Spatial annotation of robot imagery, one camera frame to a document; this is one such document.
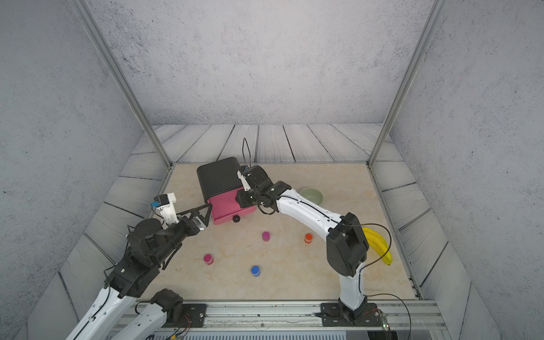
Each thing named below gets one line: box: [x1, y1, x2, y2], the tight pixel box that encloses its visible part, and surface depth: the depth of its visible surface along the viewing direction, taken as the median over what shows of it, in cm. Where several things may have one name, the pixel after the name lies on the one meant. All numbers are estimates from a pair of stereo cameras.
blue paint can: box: [250, 264, 262, 277], surface depth 83 cm
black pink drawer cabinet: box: [196, 157, 257, 226], surface depth 97 cm
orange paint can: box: [304, 233, 314, 244], surface depth 91 cm
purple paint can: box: [262, 231, 271, 243], surface depth 93 cm
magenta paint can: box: [203, 253, 214, 266], surface depth 86 cm
